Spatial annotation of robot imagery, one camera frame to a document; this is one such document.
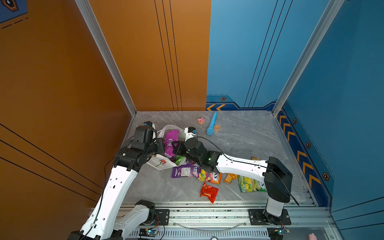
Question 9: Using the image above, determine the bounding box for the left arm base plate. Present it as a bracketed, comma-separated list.
[142, 209, 170, 226]

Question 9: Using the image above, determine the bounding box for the small orange snack packet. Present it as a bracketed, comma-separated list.
[224, 174, 238, 184]

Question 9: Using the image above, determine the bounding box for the red foil snack packet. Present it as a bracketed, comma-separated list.
[200, 183, 219, 204]

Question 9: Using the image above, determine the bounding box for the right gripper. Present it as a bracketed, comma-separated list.
[170, 140, 203, 166]

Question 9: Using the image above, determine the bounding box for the purple Fox's candy bag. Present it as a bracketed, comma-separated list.
[171, 164, 200, 179]

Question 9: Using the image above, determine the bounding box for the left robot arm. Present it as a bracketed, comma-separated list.
[69, 122, 164, 240]

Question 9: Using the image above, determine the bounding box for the pink object bottom right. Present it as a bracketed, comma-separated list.
[308, 233, 317, 240]

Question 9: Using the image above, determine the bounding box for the orange Fox's fruits candy bag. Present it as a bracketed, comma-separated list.
[197, 169, 222, 185]

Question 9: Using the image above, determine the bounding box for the aluminium front rail frame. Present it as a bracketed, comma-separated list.
[78, 201, 344, 240]

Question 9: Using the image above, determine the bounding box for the pink toy cupcake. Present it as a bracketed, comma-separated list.
[197, 117, 206, 125]

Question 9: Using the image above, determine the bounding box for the green Lays chips bag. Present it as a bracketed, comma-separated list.
[175, 155, 187, 166]

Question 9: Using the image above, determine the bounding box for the blue toy microphone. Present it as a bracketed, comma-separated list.
[207, 112, 218, 136]

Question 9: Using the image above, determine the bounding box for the magenta grape candy bag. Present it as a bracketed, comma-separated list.
[164, 130, 179, 159]

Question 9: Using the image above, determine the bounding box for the left aluminium corner post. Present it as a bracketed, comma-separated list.
[75, 0, 137, 117]

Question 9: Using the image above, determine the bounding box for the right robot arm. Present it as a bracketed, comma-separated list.
[173, 137, 293, 225]

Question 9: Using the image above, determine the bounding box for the white floral paper bag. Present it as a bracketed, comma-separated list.
[148, 125, 186, 171]

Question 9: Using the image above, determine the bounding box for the right aluminium corner post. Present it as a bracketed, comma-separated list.
[272, 0, 345, 118]

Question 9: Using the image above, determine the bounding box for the green circuit board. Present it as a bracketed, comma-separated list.
[267, 228, 291, 240]
[139, 228, 159, 239]

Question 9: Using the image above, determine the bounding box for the right green circuit board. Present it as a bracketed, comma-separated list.
[267, 228, 291, 240]

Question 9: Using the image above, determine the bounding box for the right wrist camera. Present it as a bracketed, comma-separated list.
[184, 127, 197, 141]

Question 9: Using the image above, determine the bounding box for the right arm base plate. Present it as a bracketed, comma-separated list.
[248, 209, 292, 226]

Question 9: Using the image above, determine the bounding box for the aluminium corner post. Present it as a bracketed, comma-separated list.
[75, 0, 137, 117]
[272, 0, 345, 118]

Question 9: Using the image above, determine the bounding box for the green Fox's tea candy bag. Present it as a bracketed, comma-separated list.
[238, 176, 267, 193]

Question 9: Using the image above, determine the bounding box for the left green circuit board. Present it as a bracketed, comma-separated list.
[139, 228, 159, 239]

